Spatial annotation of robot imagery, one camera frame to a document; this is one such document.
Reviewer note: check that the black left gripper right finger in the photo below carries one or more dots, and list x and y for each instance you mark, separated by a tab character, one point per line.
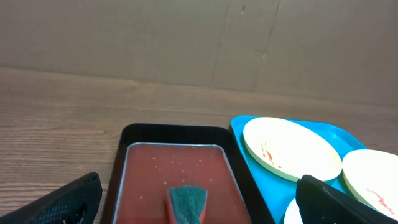
320	203

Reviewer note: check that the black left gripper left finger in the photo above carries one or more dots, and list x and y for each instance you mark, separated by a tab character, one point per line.
77	202

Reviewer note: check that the light blue plate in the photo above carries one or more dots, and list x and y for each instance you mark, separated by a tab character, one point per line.
292	213

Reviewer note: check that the yellow plate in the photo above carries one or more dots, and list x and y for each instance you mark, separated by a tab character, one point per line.
371	176
290	150

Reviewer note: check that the green and orange sponge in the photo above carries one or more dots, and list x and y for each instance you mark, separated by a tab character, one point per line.
186	204

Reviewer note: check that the black rectangular wash basin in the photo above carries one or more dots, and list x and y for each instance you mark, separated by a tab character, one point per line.
153	158

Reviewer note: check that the cardboard backdrop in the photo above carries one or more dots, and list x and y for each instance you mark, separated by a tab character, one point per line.
331	50

